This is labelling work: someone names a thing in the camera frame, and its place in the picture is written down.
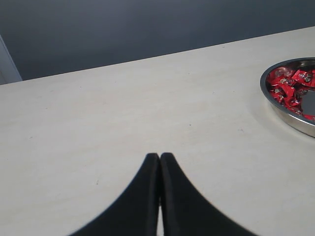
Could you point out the round steel bowl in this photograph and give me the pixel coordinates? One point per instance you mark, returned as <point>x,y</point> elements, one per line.
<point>299,111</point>

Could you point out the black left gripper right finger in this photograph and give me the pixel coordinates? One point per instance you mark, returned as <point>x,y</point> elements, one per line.
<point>185,211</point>

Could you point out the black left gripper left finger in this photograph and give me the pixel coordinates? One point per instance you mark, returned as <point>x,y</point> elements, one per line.
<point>135,211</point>

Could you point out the red wrapped candy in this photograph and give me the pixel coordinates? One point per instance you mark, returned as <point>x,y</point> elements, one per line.
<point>281,92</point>

